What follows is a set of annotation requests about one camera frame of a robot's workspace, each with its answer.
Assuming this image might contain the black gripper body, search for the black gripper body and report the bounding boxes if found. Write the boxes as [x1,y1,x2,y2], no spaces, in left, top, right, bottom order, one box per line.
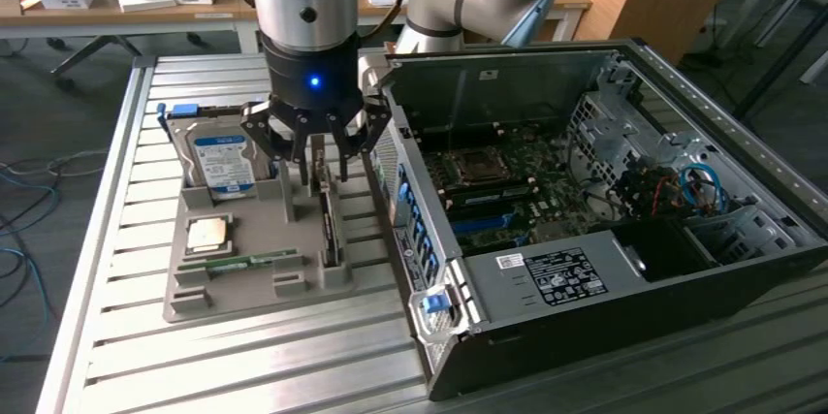
[257,31,368,122]

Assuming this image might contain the black graphics card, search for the black graphics card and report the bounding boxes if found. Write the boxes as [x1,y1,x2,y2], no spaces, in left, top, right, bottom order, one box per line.
[308,135,348,271]

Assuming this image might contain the hard disk with blue carrier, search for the hard disk with blue carrier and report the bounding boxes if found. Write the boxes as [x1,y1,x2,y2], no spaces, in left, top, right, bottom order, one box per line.
[156,102,273,202]

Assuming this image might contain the metal CPU socket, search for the metal CPU socket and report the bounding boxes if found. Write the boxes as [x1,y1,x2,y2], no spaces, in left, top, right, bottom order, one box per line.
[445,146,512,187]

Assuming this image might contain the grey plastic parts rack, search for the grey plastic parts rack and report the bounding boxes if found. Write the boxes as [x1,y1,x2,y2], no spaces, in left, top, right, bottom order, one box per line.
[161,161,365,324]

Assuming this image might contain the silver CPU chip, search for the silver CPU chip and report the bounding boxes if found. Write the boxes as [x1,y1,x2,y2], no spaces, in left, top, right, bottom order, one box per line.
[185,217,232,253]

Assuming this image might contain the dark RAM stick white label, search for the dark RAM stick white label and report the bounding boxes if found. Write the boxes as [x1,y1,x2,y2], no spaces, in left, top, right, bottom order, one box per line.
[449,183,538,209]

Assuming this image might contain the blue expansion slot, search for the blue expansion slot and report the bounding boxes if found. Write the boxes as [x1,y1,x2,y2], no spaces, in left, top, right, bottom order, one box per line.
[450,212,518,236]

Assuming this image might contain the green RAM stick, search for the green RAM stick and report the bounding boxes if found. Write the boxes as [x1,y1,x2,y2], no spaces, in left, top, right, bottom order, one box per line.
[178,249,301,273]

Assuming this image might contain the green motherboard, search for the green motherboard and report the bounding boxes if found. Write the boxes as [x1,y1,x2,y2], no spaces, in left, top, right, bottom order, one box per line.
[418,125,622,248]

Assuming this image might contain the wooden desk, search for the wooden desk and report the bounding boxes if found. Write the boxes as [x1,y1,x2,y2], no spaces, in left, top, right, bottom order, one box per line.
[0,0,593,54]

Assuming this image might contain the blue case latch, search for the blue case latch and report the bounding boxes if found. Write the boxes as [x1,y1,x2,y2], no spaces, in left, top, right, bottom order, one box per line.
[418,291,453,314]

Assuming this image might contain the grey power supply unit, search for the grey power supply unit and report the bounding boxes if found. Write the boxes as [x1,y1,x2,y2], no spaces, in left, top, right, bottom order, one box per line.
[458,231,648,335]

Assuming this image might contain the black and silver PC case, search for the black and silver PC case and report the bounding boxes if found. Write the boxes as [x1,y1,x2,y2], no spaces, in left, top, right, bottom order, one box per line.
[354,37,828,403]

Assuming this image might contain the metal disk bay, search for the metal disk bay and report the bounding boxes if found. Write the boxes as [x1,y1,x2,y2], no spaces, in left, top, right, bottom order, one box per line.
[682,204,798,268]

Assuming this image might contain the white floor cable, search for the white floor cable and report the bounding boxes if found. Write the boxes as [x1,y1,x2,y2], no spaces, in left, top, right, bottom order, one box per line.
[0,149,105,177]

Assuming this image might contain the red wire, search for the red wire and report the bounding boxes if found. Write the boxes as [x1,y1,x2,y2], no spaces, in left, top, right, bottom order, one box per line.
[649,175,677,216]

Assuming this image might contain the blue floor cable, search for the blue floor cable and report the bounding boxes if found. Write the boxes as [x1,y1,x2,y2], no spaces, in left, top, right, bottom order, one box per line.
[0,161,61,365]

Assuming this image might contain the blue wire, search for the blue wire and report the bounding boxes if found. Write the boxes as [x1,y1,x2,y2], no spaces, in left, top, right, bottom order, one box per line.
[676,161,732,217]

